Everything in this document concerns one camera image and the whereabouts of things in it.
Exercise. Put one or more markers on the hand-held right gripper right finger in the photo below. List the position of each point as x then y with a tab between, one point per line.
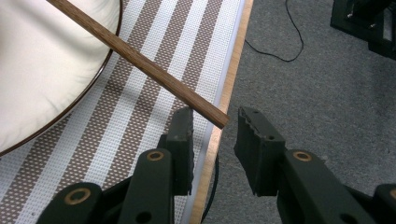
258	155

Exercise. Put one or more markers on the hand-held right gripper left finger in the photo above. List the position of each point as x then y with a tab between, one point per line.
182	155

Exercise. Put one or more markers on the brown wooden chopstick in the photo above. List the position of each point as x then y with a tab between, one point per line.
140	60

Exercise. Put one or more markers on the white plate with dark rim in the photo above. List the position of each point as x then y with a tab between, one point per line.
40	68

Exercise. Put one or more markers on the brown white striped placemat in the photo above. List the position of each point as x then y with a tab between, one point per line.
130	118

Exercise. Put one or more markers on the blue-grey table mat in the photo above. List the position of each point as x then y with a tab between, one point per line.
231	46

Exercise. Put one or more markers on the black metal stand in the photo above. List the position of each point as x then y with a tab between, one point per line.
367	21

